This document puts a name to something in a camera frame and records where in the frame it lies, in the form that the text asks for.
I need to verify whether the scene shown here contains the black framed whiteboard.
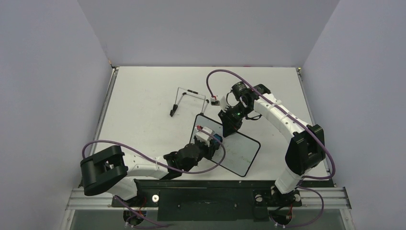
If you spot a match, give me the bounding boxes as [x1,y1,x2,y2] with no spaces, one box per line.
[193,114,261,177]

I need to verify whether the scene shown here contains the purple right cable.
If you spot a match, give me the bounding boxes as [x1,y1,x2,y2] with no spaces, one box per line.
[206,69,336,229]

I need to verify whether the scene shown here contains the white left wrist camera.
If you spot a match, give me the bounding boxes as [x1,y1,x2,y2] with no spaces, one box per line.
[195,126,215,147]

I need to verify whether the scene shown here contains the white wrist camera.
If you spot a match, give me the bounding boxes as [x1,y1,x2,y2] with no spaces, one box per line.
[195,126,215,147]
[210,96,229,111]

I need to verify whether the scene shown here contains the blue whiteboard eraser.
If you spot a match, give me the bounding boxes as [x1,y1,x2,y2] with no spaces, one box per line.
[214,134,223,143]

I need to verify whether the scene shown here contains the wire whiteboard stand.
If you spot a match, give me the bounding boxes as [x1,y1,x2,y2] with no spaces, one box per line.
[169,87,210,117]

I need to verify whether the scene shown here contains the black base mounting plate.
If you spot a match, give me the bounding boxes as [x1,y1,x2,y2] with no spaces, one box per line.
[95,180,333,221]

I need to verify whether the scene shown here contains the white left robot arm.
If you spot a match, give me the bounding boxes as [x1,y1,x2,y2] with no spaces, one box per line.
[80,134,224,206]

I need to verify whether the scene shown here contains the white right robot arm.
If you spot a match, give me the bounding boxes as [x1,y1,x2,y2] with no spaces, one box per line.
[218,81,326,205]

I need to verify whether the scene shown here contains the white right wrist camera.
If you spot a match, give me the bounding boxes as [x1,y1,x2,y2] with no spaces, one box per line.
[210,96,229,111]

